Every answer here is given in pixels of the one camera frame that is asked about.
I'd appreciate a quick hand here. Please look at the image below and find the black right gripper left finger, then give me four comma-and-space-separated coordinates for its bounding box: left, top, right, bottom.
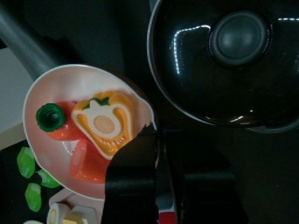
102, 123, 162, 224

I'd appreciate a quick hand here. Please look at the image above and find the white toy egg half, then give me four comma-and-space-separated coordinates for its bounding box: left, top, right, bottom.
46, 202, 72, 224

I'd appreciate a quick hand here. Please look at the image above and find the white round plate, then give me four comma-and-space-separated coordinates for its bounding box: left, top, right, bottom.
22, 63, 158, 202

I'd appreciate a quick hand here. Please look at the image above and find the pale rectangular tray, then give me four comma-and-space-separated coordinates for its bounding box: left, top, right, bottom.
48, 188, 108, 224

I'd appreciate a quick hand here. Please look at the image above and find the orange toy carrot piece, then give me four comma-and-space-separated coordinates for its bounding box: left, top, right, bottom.
70, 137, 115, 185

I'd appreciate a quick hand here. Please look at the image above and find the green toy leaf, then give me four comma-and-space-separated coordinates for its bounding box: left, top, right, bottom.
35, 169, 63, 189
23, 182, 43, 214
15, 146, 38, 179

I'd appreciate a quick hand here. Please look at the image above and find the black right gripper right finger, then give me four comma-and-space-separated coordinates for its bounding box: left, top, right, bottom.
163, 128, 250, 224

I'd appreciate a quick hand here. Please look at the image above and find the small yellow toy food piece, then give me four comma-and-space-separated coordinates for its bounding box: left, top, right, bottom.
63, 213, 90, 224

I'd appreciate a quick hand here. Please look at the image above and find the gray toy pot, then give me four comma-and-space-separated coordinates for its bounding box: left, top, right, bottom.
245, 117, 299, 136

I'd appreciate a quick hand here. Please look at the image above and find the black round lid with knob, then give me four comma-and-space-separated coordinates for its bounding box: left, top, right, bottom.
146, 0, 299, 130

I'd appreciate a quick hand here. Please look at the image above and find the yellow toy pepper half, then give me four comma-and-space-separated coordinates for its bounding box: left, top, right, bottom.
70, 90, 136, 161

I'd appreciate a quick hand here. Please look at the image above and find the orange toy tomato green stem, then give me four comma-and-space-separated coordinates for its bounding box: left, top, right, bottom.
35, 100, 88, 143

